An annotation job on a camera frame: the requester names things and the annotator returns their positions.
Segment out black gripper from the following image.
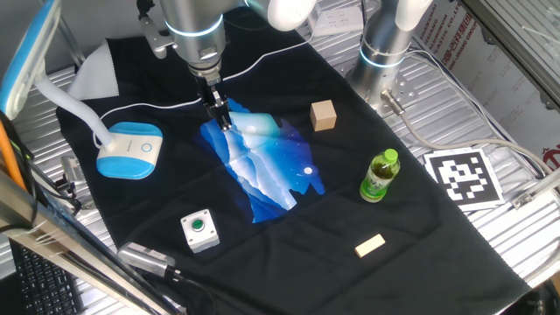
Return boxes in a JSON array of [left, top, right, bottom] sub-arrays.
[[196, 73, 234, 132]]

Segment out blue and white desk lamp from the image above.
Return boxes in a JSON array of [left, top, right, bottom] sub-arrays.
[[0, 0, 164, 180]]

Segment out white box with green button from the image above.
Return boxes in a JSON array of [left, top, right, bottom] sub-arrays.
[[179, 208, 221, 255]]

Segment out wooden cube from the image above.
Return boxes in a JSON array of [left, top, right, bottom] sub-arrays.
[[309, 99, 338, 132]]

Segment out white power strip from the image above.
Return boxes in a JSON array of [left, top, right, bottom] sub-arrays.
[[305, 6, 365, 39]]

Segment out green tea bottle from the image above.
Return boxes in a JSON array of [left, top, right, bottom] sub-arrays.
[[359, 148, 402, 204]]

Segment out black cloth with blue print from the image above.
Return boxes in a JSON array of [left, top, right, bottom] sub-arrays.
[[55, 6, 533, 315]]

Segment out flat wooden block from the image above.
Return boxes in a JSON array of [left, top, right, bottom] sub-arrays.
[[353, 233, 387, 259]]

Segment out black keyboard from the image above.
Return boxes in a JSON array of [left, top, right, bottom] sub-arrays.
[[8, 240, 84, 315]]

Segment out black and white marker board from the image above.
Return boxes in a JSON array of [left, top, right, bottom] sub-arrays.
[[423, 147, 506, 214]]

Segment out white panel with red print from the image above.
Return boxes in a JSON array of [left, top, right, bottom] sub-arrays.
[[410, 0, 560, 172]]

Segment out white lamp cable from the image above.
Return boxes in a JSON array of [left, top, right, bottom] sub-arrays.
[[92, 30, 319, 150]]

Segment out wrist camera with grey bracket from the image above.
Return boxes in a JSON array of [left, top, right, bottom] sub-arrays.
[[136, 0, 177, 60]]

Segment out small metal bracket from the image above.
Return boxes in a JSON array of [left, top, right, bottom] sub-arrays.
[[59, 155, 95, 211]]

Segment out silver depth camera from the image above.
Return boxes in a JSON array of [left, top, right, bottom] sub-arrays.
[[116, 241, 181, 279]]

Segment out black camera cable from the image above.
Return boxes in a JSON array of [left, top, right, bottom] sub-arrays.
[[172, 269, 218, 315]]

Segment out aluminium frame beam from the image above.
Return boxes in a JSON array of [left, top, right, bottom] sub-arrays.
[[0, 170, 176, 315], [458, 0, 560, 110]]

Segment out orange cable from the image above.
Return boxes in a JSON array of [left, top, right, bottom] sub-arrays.
[[0, 120, 27, 192]]

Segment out thin white cable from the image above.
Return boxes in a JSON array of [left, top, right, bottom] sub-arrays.
[[406, 48, 543, 172]]

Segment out thick grey robot cable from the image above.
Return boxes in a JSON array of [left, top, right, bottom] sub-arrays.
[[380, 89, 555, 176]]

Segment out metal corner bracket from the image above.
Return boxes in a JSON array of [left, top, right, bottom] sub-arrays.
[[511, 168, 560, 210]]

